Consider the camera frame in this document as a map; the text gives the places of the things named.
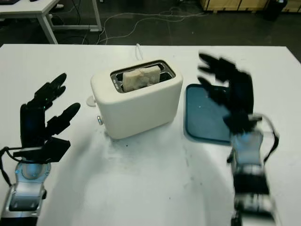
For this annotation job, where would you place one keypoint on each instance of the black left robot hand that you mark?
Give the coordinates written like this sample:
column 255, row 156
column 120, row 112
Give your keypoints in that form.
column 31, row 127

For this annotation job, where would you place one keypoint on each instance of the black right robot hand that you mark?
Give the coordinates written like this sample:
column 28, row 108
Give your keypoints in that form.
column 240, row 94

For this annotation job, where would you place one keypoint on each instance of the cream toaster lever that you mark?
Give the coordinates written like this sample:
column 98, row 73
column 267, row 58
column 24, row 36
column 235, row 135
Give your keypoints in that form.
column 90, row 102

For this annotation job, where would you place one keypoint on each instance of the slice of bread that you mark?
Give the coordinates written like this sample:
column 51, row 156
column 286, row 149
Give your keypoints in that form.
column 141, row 77

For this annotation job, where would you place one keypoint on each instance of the blue plastic tray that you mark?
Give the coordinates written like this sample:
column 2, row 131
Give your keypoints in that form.
column 202, row 120

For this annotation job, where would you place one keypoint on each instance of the chrome toaster knob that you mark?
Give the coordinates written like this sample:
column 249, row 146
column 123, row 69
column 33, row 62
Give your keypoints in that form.
column 100, row 120

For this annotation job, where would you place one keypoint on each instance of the cream two-slot toaster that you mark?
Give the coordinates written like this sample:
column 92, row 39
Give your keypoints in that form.
column 138, row 108

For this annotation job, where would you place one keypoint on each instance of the black bin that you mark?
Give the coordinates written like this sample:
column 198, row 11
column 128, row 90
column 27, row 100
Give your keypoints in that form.
column 274, row 10

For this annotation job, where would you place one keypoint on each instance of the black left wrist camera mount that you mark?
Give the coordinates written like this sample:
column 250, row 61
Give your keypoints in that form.
column 51, row 150

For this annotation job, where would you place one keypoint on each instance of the white desk frame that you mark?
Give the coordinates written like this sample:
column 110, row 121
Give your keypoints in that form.
column 28, row 7

